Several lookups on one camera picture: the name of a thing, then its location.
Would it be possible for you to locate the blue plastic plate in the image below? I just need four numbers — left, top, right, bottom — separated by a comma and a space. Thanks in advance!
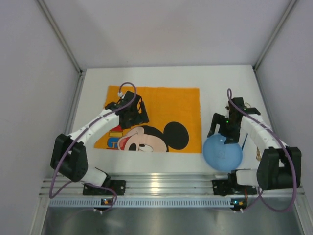
202, 134, 243, 173

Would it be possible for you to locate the orange cartoon mouse placemat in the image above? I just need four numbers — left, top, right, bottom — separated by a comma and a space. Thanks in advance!
94, 87, 202, 153

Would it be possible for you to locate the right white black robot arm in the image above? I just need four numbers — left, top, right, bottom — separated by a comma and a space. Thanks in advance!
202, 97, 301, 190

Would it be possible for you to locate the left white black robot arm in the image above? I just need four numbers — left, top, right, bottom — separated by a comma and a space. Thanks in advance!
50, 91, 149, 187

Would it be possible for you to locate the blue metallic fork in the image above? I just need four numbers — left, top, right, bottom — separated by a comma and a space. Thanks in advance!
241, 133, 248, 151

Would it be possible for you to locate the paper cup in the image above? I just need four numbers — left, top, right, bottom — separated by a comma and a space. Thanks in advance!
244, 102, 251, 110

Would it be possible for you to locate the gold spoon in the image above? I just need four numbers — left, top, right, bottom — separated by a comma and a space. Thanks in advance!
256, 148, 262, 162

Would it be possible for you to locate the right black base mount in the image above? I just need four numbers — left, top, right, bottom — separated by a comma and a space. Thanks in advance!
212, 179, 257, 196

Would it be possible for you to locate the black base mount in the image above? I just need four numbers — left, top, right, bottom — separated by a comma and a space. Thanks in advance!
212, 179, 257, 196
83, 180, 126, 196

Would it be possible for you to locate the aluminium rail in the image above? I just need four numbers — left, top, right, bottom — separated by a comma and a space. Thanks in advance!
39, 174, 292, 197

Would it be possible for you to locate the right aluminium frame post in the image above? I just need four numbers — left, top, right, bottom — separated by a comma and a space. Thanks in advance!
252, 0, 299, 72

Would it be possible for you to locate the aluminium frame post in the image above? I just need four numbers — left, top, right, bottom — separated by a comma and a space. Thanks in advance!
252, 0, 299, 72
35, 0, 83, 74

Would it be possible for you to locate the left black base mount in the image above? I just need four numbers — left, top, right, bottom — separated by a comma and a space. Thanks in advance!
83, 180, 126, 196

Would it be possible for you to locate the slotted cable duct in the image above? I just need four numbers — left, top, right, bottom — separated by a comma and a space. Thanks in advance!
49, 197, 246, 208

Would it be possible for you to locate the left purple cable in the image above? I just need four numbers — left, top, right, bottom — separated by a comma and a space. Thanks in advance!
49, 82, 137, 213

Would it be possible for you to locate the left aluminium frame post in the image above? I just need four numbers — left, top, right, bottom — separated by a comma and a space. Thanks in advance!
35, 0, 83, 74

